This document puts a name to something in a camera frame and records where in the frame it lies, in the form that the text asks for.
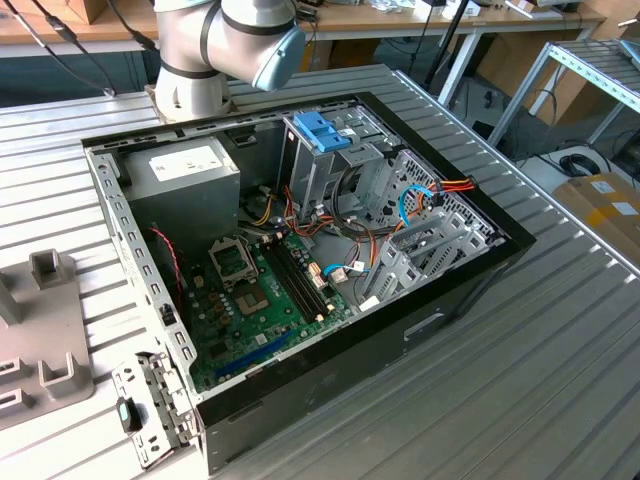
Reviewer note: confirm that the blue drive latch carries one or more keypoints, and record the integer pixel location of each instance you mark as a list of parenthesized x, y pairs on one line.
[(320, 131)]

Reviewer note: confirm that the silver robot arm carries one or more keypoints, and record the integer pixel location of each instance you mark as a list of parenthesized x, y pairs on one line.
[(185, 45)]

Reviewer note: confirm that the hinged metal slot retainer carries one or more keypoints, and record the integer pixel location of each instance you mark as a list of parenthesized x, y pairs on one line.
[(160, 395)]

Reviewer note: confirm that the grey parts rack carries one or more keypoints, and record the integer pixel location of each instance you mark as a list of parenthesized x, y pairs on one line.
[(50, 325)]

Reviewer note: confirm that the perforated metal drive cage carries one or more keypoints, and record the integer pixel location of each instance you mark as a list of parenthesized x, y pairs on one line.
[(450, 212)]

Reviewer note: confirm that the brown wooden box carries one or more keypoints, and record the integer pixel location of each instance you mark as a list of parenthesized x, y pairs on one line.
[(90, 9)]

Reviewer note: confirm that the cardboard box white labels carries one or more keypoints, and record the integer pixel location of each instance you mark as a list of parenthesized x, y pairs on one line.
[(595, 220)]

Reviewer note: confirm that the small black flange clip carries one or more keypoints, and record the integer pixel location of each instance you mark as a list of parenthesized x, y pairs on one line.
[(166, 315)]

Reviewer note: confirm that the small brown cardboard box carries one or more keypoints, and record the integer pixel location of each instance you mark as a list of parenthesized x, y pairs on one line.
[(350, 52)]

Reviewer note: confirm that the grey power supply unit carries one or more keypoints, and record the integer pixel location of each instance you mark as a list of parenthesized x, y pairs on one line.
[(185, 200)]

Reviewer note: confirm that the large brown cardboard box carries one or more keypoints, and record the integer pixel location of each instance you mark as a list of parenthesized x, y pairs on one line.
[(515, 60)]

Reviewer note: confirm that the black latch blue button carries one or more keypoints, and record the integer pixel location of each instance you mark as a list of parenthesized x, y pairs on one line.
[(129, 417)]

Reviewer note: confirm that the blue expansion slot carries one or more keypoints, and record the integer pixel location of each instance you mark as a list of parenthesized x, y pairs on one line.
[(255, 355)]

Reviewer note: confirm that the black PC case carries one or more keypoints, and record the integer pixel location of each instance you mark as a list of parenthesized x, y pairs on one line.
[(350, 380)]

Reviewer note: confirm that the green motherboard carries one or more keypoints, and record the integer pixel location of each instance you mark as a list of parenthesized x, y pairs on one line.
[(235, 345)]

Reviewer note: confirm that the black stand pole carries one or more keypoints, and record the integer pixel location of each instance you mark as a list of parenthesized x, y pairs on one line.
[(451, 35)]

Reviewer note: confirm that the wooden desk white frame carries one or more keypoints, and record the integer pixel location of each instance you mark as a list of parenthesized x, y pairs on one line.
[(350, 20)]

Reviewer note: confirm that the silver disk bay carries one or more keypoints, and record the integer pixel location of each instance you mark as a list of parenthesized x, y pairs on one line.
[(395, 260)]

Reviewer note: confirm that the black RAM slot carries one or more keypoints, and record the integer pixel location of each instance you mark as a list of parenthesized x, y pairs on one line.
[(288, 283), (300, 277), (294, 280), (306, 274)]

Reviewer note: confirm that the silver drive cage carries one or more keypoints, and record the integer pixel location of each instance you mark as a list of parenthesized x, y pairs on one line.
[(310, 170)]

